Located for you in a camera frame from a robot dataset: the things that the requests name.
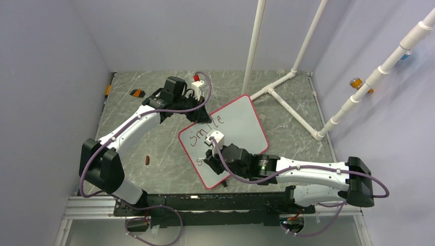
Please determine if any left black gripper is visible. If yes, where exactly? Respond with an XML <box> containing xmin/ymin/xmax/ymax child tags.
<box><xmin>173</xmin><ymin>93</ymin><xmax>210</xmax><ymax>123</ymax></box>

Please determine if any red framed whiteboard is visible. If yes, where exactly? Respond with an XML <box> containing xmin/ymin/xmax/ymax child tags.
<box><xmin>178</xmin><ymin>94</ymin><xmax>269</xmax><ymax>190</ymax></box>

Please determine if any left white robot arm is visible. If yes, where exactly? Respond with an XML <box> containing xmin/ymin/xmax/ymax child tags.
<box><xmin>79</xmin><ymin>71</ymin><xmax>212</xmax><ymax>215</ymax></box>

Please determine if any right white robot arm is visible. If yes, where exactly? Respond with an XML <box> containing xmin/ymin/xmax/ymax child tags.
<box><xmin>204</xmin><ymin>144</ymin><xmax>374</xmax><ymax>213</ymax></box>

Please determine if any black orange brush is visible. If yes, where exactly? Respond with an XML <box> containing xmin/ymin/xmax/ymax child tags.
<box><xmin>130</xmin><ymin>89</ymin><xmax>146</xmax><ymax>98</ymax></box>

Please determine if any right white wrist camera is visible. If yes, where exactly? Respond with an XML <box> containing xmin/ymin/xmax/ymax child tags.
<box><xmin>204</xmin><ymin>129</ymin><xmax>225</xmax><ymax>149</ymax></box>

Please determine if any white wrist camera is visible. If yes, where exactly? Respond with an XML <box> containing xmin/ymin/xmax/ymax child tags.
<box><xmin>204</xmin><ymin>129</ymin><xmax>225</xmax><ymax>149</ymax></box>
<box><xmin>191</xmin><ymin>74</ymin><xmax>206</xmax><ymax>102</ymax></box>

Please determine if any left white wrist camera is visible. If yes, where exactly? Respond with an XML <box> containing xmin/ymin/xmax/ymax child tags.
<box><xmin>191</xmin><ymin>74</ymin><xmax>206</xmax><ymax>102</ymax></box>

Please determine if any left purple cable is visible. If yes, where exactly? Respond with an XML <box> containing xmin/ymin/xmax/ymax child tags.
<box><xmin>78</xmin><ymin>71</ymin><xmax>213</xmax><ymax>199</ymax></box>

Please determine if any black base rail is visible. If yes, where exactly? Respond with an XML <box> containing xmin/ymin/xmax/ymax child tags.
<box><xmin>113</xmin><ymin>192</ymin><xmax>315</xmax><ymax>228</ymax></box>

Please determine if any white pvc pipe frame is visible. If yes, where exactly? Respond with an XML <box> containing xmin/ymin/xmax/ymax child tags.
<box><xmin>241</xmin><ymin>0</ymin><xmax>328</xmax><ymax>141</ymax></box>

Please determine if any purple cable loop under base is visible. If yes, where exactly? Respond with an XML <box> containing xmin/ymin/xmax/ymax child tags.
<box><xmin>124</xmin><ymin>207</ymin><xmax>184</xmax><ymax>246</ymax></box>

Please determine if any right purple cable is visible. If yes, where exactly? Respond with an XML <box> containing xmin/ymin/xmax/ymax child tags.
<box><xmin>208</xmin><ymin>136</ymin><xmax>390</xmax><ymax>238</ymax></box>

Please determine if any orange yellow wall fitting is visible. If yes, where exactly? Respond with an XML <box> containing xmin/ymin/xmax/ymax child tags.
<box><xmin>349</xmin><ymin>77</ymin><xmax>363</xmax><ymax>90</ymax></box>

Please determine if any aluminium frame rail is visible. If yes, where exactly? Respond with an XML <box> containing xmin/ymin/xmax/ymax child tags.
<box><xmin>54</xmin><ymin>196</ymin><xmax>372</xmax><ymax>245</ymax></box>

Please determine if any blue wall fitting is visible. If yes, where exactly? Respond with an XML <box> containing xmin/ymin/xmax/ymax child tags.
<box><xmin>400</xmin><ymin>50</ymin><xmax>412</xmax><ymax>60</ymax></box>

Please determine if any white pipe on wall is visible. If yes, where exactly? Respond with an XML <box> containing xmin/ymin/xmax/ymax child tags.
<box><xmin>314</xmin><ymin>9</ymin><xmax>434</xmax><ymax>140</ymax></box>

